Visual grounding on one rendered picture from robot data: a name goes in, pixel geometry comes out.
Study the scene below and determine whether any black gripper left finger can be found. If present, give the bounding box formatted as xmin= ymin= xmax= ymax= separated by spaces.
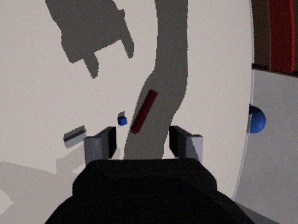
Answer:
xmin=84 ymin=126 xmax=117 ymax=166

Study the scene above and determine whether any grey rectangular block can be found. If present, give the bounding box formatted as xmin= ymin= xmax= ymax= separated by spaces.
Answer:
xmin=63 ymin=130 xmax=87 ymax=148

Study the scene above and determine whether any dark red rod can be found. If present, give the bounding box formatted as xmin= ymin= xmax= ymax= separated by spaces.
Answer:
xmin=131 ymin=89 xmax=158 ymax=133

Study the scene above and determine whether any small blue cube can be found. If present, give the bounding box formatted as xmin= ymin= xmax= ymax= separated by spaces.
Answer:
xmin=117 ymin=116 xmax=127 ymax=126

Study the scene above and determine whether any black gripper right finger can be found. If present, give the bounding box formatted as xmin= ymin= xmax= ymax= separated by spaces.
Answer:
xmin=169 ymin=125 xmax=203 ymax=164

